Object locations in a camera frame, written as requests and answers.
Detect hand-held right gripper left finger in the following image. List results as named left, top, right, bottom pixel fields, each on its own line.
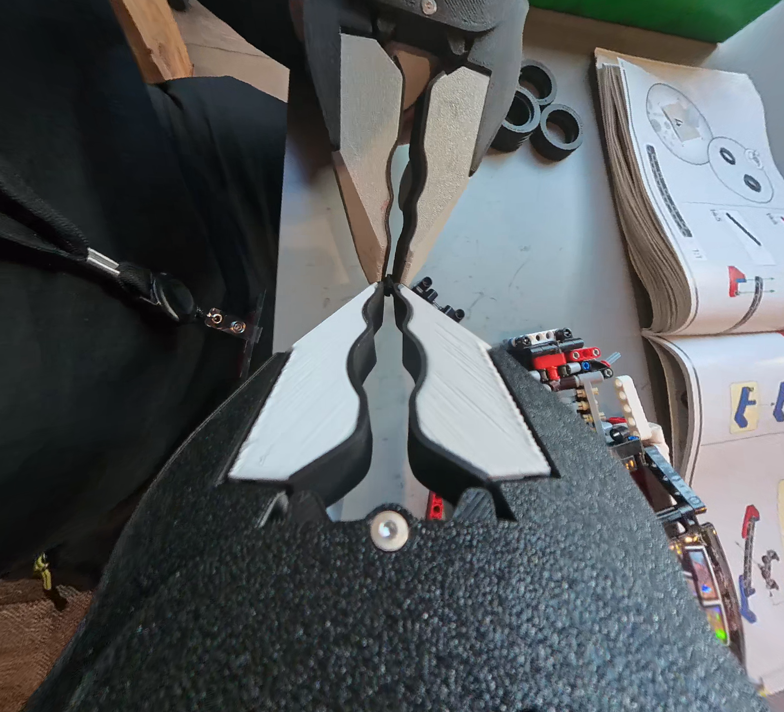
left=228, top=283, right=388, bottom=507

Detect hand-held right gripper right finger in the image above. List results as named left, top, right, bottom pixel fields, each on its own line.
left=392, top=283, right=553, bottom=507

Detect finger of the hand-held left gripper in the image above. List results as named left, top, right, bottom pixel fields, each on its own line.
left=331, top=31, right=405, bottom=285
left=391, top=66, right=494, bottom=286

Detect black toy brick assembly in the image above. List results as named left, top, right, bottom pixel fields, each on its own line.
left=381, top=274, right=466, bottom=322

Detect grey desk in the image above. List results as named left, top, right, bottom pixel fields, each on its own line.
left=272, top=20, right=784, bottom=523

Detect person's left hand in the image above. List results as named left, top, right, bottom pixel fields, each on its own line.
left=395, top=46, right=445, bottom=113

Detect dark badge holder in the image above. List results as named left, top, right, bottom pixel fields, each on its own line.
left=236, top=289, right=268, bottom=379

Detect toy brick car model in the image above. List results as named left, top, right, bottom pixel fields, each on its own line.
left=505, top=326, right=745, bottom=664

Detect person's black clothing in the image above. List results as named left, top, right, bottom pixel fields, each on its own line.
left=0, top=0, right=310, bottom=581

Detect wooden plank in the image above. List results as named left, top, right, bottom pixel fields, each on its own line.
left=101, top=0, right=194, bottom=85

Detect open instruction booklet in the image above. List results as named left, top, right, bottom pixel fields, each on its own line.
left=591, top=47, right=784, bottom=697

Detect yellow zipper pull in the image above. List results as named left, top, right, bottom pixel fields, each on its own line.
left=32, top=552, right=68, bottom=612

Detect black lanyard with metal clip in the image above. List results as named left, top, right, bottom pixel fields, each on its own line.
left=0, top=170, right=249, bottom=336

